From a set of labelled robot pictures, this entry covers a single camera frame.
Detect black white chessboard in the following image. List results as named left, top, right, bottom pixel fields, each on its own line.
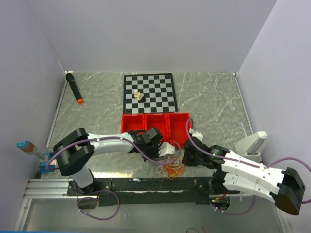
left=123, top=73, right=178, bottom=114

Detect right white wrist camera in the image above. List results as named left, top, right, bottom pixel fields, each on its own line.
left=189, top=129, right=203, bottom=142

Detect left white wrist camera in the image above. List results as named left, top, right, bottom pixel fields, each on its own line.
left=158, top=142, right=176, bottom=157

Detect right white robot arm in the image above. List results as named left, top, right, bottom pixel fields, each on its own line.
left=182, top=137, right=310, bottom=215

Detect black marker orange cap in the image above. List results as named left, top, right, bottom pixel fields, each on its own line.
left=66, top=73, right=84, bottom=104

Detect blue brown toy block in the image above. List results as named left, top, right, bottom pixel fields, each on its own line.
left=16, top=141, right=45, bottom=160

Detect blue lego bricks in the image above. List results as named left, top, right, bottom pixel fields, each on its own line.
left=38, top=148, right=58, bottom=174

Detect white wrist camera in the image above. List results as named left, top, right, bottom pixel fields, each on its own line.
left=158, top=142, right=176, bottom=157
left=189, top=129, right=203, bottom=142

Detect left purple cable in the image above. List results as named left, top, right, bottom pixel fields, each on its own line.
left=46, top=135, right=182, bottom=221

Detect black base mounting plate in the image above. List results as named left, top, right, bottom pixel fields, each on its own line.
left=67, top=177, right=239, bottom=207

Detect yellow cable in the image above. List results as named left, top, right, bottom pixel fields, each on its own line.
left=162, top=157, right=187, bottom=179

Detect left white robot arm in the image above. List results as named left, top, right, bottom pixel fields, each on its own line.
left=48, top=128, right=175, bottom=195

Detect cream chess piece short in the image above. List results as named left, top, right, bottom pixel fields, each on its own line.
left=137, top=92, right=142, bottom=101

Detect white grey stand device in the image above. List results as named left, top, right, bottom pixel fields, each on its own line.
left=235, top=131, right=268, bottom=161

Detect red three-compartment bin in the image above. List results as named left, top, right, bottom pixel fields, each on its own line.
left=121, top=113, right=190, bottom=146

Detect white cable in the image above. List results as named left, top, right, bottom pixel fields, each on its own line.
left=155, top=156, right=180, bottom=173

